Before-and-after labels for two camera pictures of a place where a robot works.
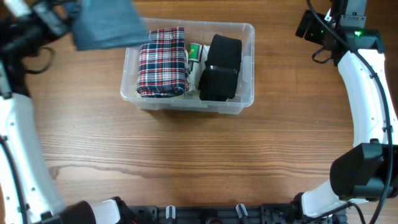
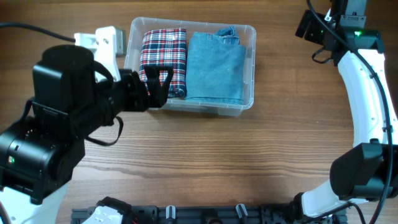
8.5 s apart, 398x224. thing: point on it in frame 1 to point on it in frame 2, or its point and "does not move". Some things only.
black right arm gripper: x=311 y=35 does not move
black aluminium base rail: x=278 y=213 does not move
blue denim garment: x=102 y=23 to x=215 y=66
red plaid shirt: x=163 y=65 does not move
